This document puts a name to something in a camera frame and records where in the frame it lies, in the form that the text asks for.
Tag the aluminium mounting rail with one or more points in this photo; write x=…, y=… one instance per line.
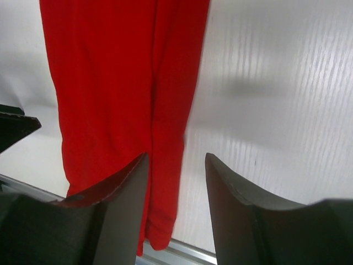
x=176, y=253

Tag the red t shirt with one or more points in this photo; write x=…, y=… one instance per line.
x=125, y=74

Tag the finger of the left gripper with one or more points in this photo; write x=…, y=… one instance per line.
x=15, y=125

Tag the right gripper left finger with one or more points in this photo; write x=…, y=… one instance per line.
x=100, y=225

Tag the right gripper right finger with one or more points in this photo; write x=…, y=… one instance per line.
x=253, y=226

